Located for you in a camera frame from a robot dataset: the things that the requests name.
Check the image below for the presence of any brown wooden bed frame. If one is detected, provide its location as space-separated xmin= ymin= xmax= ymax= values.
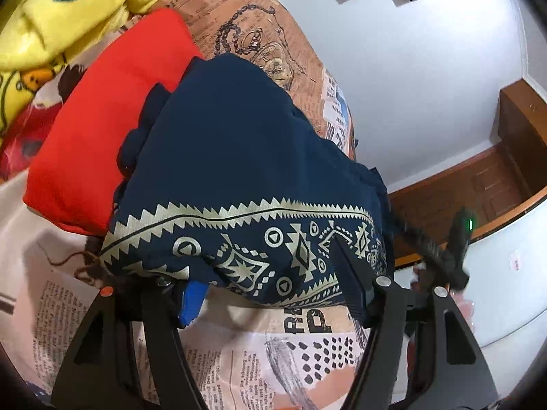
xmin=389 ymin=79 xmax=546 ymax=244

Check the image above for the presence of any yellow cartoon blanket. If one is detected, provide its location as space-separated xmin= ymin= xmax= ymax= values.
xmin=1 ymin=0 xmax=159 ymax=132

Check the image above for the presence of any newspaper print bed sheet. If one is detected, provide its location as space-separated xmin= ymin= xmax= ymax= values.
xmin=1 ymin=0 xmax=376 ymax=409

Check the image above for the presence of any red folded garment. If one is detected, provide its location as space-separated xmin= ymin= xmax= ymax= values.
xmin=23 ymin=9 xmax=201 ymax=236

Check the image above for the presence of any navy patterned garment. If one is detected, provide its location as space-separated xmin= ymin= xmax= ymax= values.
xmin=100 ymin=54 xmax=394 ymax=308

